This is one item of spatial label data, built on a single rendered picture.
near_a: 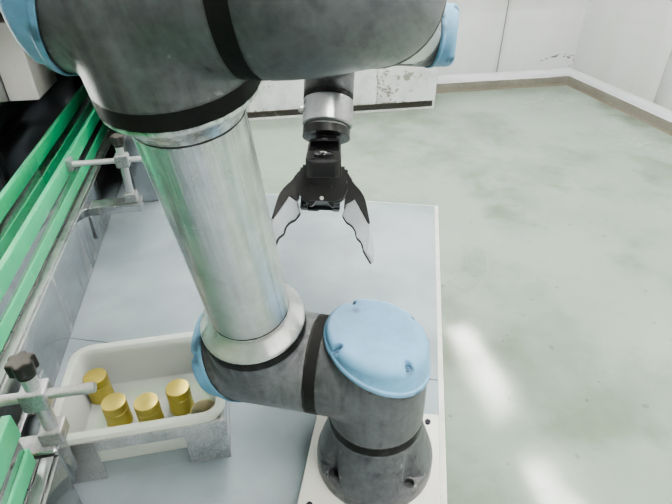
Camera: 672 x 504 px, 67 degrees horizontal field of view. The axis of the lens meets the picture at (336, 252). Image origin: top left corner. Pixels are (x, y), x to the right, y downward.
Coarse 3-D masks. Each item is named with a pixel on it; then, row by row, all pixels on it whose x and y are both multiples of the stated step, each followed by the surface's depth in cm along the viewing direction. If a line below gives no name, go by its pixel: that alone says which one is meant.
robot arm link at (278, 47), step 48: (240, 0) 25; (288, 0) 25; (336, 0) 25; (384, 0) 27; (432, 0) 30; (240, 48) 27; (288, 48) 26; (336, 48) 27; (384, 48) 30; (432, 48) 56
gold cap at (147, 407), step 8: (136, 400) 72; (144, 400) 72; (152, 400) 72; (136, 408) 71; (144, 408) 71; (152, 408) 71; (160, 408) 73; (144, 416) 71; (152, 416) 71; (160, 416) 73
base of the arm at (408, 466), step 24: (336, 432) 60; (336, 456) 62; (360, 456) 59; (384, 456) 58; (408, 456) 60; (432, 456) 65; (336, 480) 62; (360, 480) 60; (384, 480) 60; (408, 480) 63
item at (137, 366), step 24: (168, 336) 79; (72, 360) 74; (96, 360) 77; (120, 360) 78; (144, 360) 79; (168, 360) 80; (72, 384) 72; (120, 384) 80; (144, 384) 80; (192, 384) 80; (72, 408) 70; (96, 408) 76; (168, 408) 76; (216, 408) 67; (72, 432) 69; (96, 432) 64; (120, 432) 64; (144, 432) 65
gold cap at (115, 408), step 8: (104, 400) 72; (112, 400) 72; (120, 400) 72; (104, 408) 71; (112, 408) 71; (120, 408) 71; (128, 408) 73; (104, 416) 72; (112, 416) 71; (120, 416) 71; (128, 416) 73; (112, 424) 72; (120, 424) 72
